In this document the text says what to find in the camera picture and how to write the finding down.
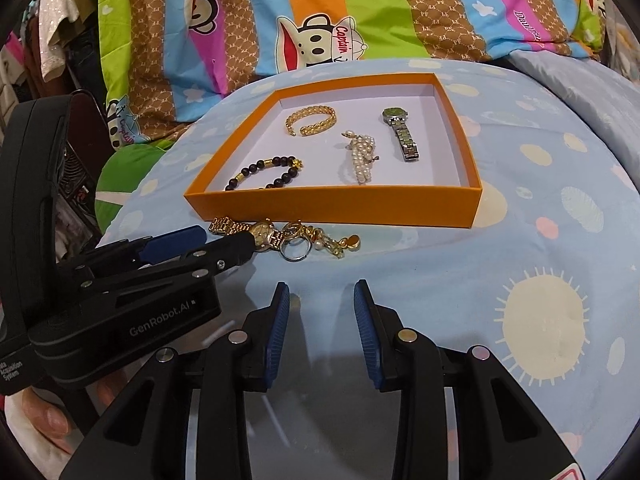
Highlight gold wristwatch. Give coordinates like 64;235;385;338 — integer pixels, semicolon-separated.
208;217;283;252

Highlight silver wristwatch blue dial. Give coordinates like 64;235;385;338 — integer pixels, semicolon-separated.
382;106;419;162

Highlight black bead bracelet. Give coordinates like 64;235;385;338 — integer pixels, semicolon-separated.
223;155;305;192

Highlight white pearl bracelet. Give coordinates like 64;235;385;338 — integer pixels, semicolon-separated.
340;129;382;187

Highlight gold chain bangle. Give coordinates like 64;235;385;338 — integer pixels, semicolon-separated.
284;105;337;136

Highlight orange shallow cardboard box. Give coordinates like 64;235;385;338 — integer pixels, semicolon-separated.
184;73;483;229

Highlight silver ring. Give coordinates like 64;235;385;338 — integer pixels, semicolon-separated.
280;237;310;264

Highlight pale blue duvet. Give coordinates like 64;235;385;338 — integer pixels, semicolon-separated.
508;51;639;185

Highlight gold pearl charm earring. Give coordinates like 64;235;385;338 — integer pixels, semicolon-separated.
288;221;342;255

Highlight hanging clothes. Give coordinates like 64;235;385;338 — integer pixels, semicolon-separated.
1;0;106;125

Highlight floral grey curtain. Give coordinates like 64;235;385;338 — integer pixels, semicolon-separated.
597;0;640;84

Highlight colourful monkey print quilt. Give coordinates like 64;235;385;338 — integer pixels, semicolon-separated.
98;0;605;148

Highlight green cushion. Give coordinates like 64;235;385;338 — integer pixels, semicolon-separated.
94;144;165;233

